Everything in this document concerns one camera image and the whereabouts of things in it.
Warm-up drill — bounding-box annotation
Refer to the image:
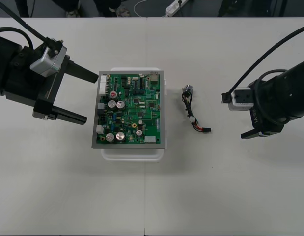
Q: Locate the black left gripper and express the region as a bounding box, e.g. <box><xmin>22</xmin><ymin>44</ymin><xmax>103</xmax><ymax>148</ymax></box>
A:
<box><xmin>4</xmin><ymin>45</ymin><xmax>99</xmax><ymax>126</ymax></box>

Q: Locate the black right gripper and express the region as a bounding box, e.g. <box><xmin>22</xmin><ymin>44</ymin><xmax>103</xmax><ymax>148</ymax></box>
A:
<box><xmin>240</xmin><ymin>104</ymin><xmax>285</xmax><ymax>140</ymax></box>

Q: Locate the green circuit board grey frame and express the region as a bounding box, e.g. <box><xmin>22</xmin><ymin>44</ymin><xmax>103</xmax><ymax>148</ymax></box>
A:
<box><xmin>91</xmin><ymin>70</ymin><xmax>167</xmax><ymax>150</ymax></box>

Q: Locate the cable bundle with metal plug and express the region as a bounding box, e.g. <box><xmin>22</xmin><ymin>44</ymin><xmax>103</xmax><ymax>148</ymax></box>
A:
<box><xmin>181</xmin><ymin>84</ymin><xmax>212</xmax><ymax>134</ymax></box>

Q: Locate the person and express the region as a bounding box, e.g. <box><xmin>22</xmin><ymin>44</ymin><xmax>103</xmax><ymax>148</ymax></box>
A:
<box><xmin>47</xmin><ymin>0</ymin><xmax>132</xmax><ymax>18</ymax></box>

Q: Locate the milky plastic box with lid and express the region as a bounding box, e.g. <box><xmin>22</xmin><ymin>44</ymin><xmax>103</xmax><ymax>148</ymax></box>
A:
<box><xmin>100</xmin><ymin>67</ymin><xmax>169</xmax><ymax>162</ymax></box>

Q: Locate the white power strip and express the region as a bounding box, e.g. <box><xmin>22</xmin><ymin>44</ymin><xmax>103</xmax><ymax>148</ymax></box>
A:
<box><xmin>165</xmin><ymin>0</ymin><xmax>189</xmax><ymax>16</ymax></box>

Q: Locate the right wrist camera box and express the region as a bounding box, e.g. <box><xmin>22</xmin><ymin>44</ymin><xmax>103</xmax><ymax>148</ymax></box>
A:
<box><xmin>227</xmin><ymin>87</ymin><xmax>254</xmax><ymax>112</ymax></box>

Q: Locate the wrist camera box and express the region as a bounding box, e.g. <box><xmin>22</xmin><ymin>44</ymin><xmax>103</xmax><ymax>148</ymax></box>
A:
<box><xmin>227</xmin><ymin>87</ymin><xmax>254</xmax><ymax>112</ymax></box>
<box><xmin>29</xmin><ymin>38</ymin><xmax>68</xmax><ymax>77</ymax></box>

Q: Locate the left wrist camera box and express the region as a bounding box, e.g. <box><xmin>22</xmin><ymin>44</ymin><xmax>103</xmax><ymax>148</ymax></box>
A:
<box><xmin>29</xmin><ymin>38</ymin><xmax>68</xmax><ymax>77</ymax></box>

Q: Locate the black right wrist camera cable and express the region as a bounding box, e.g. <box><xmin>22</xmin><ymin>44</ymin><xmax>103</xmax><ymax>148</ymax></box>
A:
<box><xmin>220</xmin><ymin>23</ymin><xmax>304</xmax><ymax>104</ymax></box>

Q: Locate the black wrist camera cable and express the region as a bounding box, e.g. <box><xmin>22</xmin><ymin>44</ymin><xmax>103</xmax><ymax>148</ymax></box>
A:
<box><xmin>0</xmin><ymin>0</ymin><xmax>63</xmax><ymax>51</ymax></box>
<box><xmin>220</xmin><ymin>23</ymin><xmax>304</xmax><ymax>104</ymax></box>

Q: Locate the black left wrist camera cable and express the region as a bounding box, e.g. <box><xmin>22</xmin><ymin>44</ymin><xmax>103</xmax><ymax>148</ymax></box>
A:
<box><xmin>0</xmin><ymin>0</ymin><xmax>63</xmax><ymax>51</ymax></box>

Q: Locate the thin white cable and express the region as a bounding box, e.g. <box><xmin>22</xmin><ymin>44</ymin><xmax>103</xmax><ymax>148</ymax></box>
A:
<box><xmin>133</xmin><ymin>0</ymin><xmax>167</xmax><ymax>18</ymax></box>

